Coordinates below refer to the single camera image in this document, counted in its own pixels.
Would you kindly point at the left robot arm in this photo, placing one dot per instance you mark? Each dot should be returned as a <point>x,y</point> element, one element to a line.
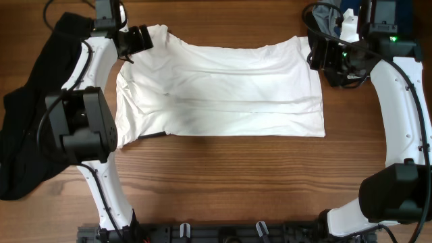
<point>83,126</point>

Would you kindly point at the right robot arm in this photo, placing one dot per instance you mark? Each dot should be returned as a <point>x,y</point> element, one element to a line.
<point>374,41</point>

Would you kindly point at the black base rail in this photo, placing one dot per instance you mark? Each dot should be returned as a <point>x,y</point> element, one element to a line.
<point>183,233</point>

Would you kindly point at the black garment with logo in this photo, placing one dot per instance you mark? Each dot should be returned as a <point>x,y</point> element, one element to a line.
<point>23,168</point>

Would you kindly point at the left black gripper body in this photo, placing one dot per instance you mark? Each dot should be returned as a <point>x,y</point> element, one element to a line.
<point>134,42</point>

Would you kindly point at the white t-shirt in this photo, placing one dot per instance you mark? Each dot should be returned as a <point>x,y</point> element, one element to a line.
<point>188,90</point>

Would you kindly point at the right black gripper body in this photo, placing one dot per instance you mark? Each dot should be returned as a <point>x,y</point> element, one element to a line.
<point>339,59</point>

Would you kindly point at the light grey denim garment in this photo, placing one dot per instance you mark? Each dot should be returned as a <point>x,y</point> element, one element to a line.
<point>326,17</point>

